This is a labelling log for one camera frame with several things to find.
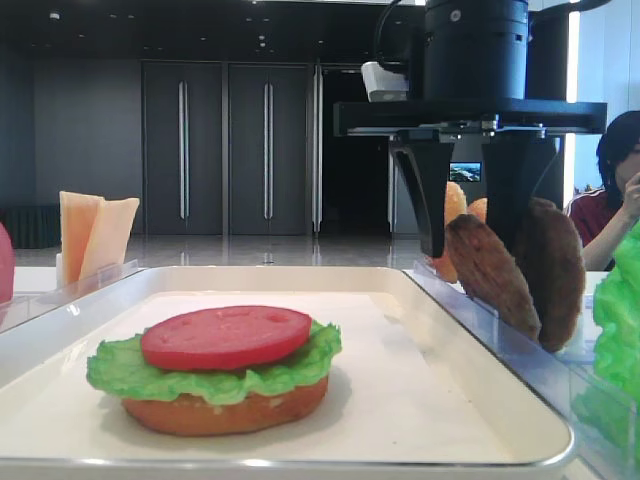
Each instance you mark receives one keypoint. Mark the pale yellow cheese slice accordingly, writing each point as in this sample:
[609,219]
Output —
[109,235]

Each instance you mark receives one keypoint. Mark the clear acrylic rack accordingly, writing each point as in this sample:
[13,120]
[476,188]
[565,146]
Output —
[39,290]
[558,378]

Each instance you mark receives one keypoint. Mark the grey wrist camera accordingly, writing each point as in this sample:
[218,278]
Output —
[382,85]

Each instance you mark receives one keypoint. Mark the seated person in red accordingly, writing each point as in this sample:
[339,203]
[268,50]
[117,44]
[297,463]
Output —
[605,215]

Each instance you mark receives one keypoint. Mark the brown meat patty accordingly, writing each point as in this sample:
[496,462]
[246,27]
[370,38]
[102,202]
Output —
[488,272]
[548,250]

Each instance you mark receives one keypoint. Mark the orange cheese slice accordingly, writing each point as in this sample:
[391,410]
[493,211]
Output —
[77,216]

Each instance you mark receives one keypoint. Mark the right clear acrylic rack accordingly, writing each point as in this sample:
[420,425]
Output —
[558,378]

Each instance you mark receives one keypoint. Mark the bottom bun on tray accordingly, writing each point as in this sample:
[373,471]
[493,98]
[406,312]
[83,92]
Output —
[192,416]

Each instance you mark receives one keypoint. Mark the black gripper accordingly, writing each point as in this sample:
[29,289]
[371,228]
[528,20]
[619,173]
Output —
[466,74]

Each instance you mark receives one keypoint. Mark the tomato slice on tray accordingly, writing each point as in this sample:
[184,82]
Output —
[225,338]

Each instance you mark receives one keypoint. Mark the upright lettuce leaf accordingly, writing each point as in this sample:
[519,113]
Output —
[616,312]

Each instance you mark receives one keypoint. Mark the small wall screen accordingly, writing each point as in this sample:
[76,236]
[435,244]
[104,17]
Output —
[465,172]

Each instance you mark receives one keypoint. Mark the left bun top right rack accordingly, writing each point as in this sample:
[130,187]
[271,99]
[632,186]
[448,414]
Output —
[455,204]

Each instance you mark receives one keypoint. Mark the left clear acrylic rack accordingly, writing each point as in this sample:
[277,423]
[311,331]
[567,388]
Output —
[39,290]

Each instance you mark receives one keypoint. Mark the upright tomato slice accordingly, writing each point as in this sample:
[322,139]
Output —
[7,266]

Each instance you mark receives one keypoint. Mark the lettuce leaf on tray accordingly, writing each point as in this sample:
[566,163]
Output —
[118,368]

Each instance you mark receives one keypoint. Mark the silver metal tray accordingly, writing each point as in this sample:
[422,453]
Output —
[412,395]

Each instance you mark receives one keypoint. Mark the bun rack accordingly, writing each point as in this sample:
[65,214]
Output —
[455,204]
[478,208]

